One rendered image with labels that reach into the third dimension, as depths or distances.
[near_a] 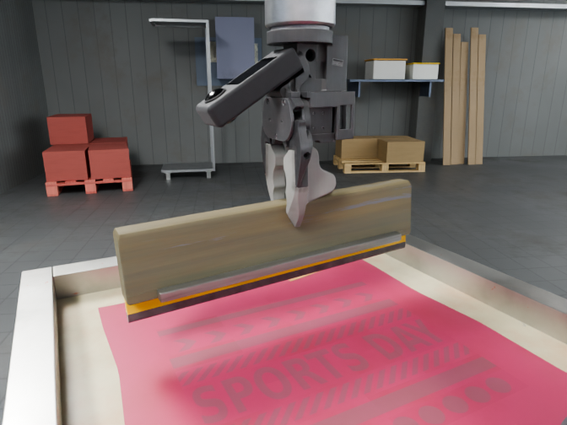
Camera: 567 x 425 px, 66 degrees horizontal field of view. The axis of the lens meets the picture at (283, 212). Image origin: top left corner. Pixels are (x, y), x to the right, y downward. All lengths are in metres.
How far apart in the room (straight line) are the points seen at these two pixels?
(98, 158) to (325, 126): 5.16
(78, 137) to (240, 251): 5.80
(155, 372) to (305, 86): 0.34
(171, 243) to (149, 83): 6.86
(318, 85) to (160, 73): 6.80
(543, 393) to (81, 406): 0.43
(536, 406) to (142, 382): 0.37
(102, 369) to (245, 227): 0.21
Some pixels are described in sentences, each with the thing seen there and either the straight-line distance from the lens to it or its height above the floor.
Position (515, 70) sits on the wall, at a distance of 8.73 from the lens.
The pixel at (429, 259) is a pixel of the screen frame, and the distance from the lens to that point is 0.71.
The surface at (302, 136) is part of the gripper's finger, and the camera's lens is 0.46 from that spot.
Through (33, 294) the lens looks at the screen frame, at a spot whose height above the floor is 0.99.
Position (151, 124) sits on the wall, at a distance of 7.32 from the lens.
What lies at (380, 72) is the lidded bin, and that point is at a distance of 6.91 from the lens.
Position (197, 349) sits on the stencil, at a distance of 0.52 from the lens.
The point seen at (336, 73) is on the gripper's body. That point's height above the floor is 1.25.
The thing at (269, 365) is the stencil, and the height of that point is 0.96.
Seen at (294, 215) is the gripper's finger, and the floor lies 1.09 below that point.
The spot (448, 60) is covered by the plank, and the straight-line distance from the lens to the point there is 7.66.
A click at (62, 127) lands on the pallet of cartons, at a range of 6.27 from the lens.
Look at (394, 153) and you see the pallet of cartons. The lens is 6.60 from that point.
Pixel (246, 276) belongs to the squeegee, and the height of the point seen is 1.04.
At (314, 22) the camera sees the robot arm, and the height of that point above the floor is 1.30.
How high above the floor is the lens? 1.24
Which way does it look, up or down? 16 degrees down
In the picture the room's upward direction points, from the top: straight up
